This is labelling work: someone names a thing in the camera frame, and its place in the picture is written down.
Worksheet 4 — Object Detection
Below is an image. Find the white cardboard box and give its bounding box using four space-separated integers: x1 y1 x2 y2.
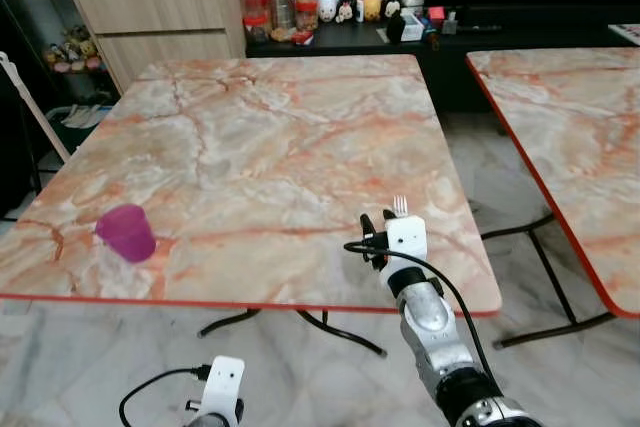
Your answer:
403 9 427 43

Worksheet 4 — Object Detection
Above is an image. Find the purple plastic cup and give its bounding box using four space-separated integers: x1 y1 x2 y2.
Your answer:
95 204 157 264

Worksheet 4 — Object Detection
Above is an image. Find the yellow plush toy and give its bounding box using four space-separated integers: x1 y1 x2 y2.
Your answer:
360 0 383 24

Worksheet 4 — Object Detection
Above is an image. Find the black and white plush toy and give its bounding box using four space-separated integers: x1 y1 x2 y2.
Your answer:
337 0 360 25

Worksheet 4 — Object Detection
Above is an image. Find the small jar red lid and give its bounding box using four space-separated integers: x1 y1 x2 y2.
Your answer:
296 0 320 31
243 13 272 44

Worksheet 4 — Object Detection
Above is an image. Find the large clear jar red lid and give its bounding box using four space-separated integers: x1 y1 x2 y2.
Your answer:
265 0 298 34

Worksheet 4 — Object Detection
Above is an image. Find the light wooden drawer cabinet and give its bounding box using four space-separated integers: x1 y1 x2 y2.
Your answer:
68 0 252 89

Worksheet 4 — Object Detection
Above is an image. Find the printed magazine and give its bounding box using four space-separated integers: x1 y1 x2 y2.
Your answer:
609 24 640 46

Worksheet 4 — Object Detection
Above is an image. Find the white wooden stick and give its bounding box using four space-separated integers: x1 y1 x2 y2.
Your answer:
0 51 74 164

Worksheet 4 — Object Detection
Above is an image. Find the glass display shelf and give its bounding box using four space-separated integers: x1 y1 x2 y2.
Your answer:
0 0 119 133

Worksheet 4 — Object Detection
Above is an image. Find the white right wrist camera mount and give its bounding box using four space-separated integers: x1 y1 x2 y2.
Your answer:
384 214 430 279

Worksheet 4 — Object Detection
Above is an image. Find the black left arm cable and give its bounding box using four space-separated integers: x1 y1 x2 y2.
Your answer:
118 365 214 427

